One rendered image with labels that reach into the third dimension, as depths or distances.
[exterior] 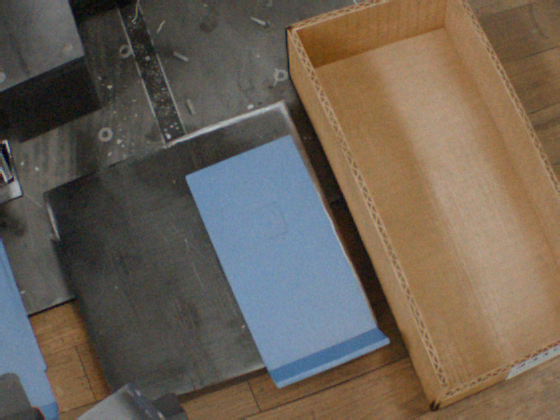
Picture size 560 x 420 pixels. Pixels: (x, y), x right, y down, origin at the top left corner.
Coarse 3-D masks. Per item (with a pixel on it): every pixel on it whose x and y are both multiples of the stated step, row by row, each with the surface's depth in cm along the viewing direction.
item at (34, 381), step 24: (0, 264) 73; (0, 288) 72; (0, 312) 72; (0, 336) 71; (24, 336) 71; (0, 360) 71; (24, 360) 71; (24, 384) 70; (48, 384) 70; (48, 408) 69
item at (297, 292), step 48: (288, 144) 82; (192, 192) 81; (240, 192) 81; (288, 192) 81; (240, 240) 80; (288, 240) 80; (336, 240) 80; (240, 288) 79; (288, 288) 79; (336, 288) 79; (288, 336) 78; (336, 336) 78; (384, 336) 75; (288, 384) 74
